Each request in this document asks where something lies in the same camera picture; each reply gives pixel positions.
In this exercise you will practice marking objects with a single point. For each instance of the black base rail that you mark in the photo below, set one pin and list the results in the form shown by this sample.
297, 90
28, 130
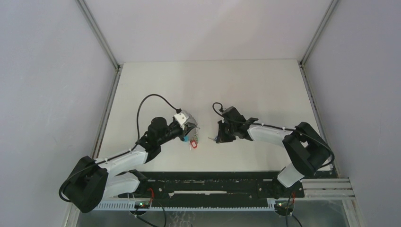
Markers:
215, 188

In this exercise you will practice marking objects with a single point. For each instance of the white slotted cable duct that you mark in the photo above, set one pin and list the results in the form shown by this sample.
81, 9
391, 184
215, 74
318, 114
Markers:
115, 205

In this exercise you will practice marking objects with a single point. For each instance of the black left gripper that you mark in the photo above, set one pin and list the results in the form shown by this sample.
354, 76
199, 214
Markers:
181, 136

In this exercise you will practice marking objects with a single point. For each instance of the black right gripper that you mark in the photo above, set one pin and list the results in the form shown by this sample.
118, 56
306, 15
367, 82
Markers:
222, 137

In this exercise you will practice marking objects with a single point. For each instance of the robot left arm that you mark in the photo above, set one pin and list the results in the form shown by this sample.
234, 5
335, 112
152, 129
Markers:
93, 180

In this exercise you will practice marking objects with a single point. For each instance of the blue key tag with key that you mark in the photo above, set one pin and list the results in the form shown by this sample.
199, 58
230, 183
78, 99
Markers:
213, 138

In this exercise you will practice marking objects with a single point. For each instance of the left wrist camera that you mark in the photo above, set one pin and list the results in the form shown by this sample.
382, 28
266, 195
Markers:
185, 120

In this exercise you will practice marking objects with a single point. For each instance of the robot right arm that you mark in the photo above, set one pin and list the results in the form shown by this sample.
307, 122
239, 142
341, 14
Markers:
307, 151

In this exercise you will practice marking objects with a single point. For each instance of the red key tag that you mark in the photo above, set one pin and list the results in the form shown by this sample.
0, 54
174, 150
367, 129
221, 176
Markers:
193, 144

